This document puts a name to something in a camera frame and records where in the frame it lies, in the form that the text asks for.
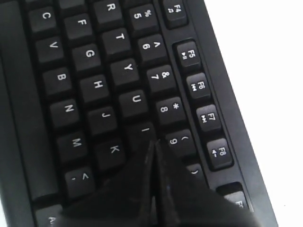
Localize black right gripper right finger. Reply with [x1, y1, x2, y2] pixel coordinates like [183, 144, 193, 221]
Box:
[155, 140, 260, 227]

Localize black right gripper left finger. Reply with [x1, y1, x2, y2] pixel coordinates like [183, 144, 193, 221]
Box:
[55, 140, 156, 227]

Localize black acer keyboard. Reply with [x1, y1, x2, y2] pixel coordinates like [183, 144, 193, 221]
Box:
[0, 0, 278, 227]

